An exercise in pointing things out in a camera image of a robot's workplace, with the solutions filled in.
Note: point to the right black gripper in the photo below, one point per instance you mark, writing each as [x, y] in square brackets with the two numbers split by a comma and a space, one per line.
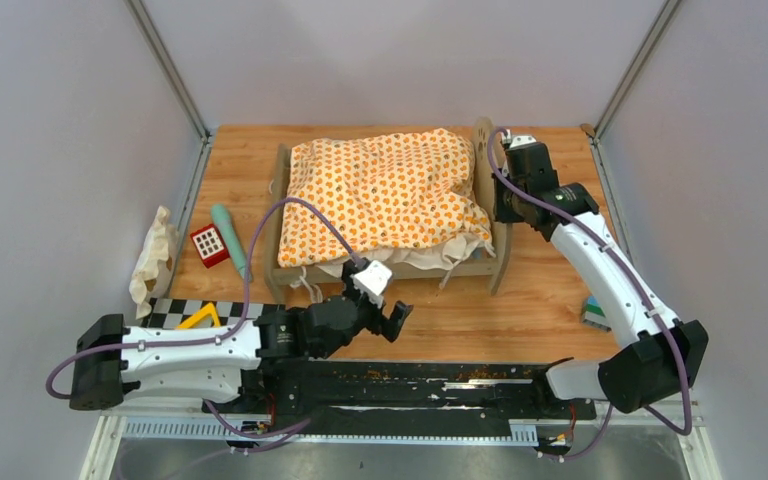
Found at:
[501, 214]

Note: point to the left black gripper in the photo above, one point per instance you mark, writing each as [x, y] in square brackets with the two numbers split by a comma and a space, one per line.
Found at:
[381, 324]

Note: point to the wooden pet bed frame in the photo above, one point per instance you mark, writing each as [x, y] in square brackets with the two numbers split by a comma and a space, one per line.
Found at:
[493, 269]

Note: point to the yellow duck print blanket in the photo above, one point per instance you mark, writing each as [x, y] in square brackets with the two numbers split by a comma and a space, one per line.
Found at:
[399, 198]

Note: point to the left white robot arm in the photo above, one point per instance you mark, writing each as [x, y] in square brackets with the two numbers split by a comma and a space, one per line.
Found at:
[199, 351]

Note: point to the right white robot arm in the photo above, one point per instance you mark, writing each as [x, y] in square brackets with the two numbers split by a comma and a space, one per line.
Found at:
[659, 354]

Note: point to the yellow plastic block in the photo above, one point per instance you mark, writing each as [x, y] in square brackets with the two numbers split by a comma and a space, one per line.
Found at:
[206, 316]

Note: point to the red window toy block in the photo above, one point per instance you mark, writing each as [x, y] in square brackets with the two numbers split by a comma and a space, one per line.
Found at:
[209, 246]

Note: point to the teal cylinder toy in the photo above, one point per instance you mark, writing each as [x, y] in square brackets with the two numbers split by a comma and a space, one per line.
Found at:
[222, 219]

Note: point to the blue green small block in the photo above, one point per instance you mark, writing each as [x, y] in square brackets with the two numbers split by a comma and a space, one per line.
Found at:
[593, 316]

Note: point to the white duck pillow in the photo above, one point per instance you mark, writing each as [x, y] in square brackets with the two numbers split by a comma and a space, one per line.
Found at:
[154, 268]

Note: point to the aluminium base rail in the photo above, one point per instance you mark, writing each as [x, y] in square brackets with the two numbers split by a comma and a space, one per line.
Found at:
[394, 399]

